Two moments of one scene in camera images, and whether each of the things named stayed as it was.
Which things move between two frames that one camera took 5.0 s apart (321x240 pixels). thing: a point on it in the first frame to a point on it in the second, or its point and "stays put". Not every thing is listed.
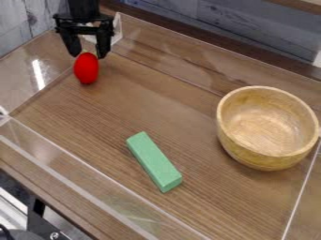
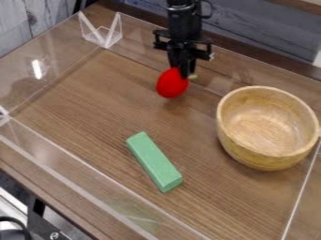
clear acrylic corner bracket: x=116 y=32 stays put
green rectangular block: x=154 y=163 stays put
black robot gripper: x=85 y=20 to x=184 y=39
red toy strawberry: x=87 y=67 to x=170 y=83
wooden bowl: x=268 y=127 stays put
